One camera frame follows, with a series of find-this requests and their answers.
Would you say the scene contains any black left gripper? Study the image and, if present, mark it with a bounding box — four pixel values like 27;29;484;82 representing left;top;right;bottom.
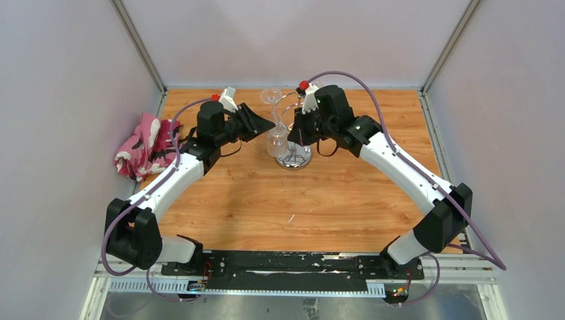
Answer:
215;103;275;147

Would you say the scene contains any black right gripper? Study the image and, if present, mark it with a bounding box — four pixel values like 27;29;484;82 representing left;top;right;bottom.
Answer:
287;105;336;147

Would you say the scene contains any clear wine glass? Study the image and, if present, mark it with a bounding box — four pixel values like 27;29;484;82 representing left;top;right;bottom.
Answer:
267;123;288;157
260;87;283;104
310;79;325;88

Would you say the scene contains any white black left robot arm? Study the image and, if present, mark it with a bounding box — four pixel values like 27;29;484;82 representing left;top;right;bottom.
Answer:
101;98;275;276

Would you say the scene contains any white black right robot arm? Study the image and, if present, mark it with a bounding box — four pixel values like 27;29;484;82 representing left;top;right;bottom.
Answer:
288;81;472;279

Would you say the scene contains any chrome spiral wine glass rack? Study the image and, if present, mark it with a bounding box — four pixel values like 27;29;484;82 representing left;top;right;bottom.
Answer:
272;93;313;171

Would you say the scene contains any pink camouflage cloth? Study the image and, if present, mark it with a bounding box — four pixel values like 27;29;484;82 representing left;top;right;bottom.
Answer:
114;113;182;182

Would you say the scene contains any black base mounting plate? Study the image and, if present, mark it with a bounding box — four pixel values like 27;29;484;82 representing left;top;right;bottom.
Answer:
161;250;424;293

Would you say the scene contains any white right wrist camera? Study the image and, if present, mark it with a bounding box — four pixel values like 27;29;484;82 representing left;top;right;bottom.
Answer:
296;80;319;115

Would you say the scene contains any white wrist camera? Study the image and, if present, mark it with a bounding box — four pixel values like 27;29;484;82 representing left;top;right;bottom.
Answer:
211;87;239;113
296;80;319;115

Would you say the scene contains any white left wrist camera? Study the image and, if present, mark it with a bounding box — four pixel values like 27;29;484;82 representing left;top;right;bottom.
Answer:
211;87;239;113

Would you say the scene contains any aluminium frame rail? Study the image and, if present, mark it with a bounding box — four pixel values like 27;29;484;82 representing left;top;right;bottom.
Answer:
92;250;496;301

